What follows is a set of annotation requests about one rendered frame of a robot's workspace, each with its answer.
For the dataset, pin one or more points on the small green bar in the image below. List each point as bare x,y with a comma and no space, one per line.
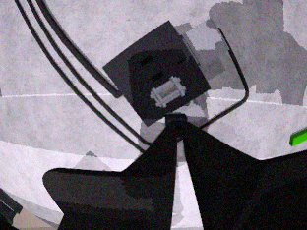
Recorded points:
298,138

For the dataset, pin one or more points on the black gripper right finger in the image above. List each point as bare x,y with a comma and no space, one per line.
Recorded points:
228,183

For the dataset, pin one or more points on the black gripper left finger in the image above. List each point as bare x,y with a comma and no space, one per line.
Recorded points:
144,191

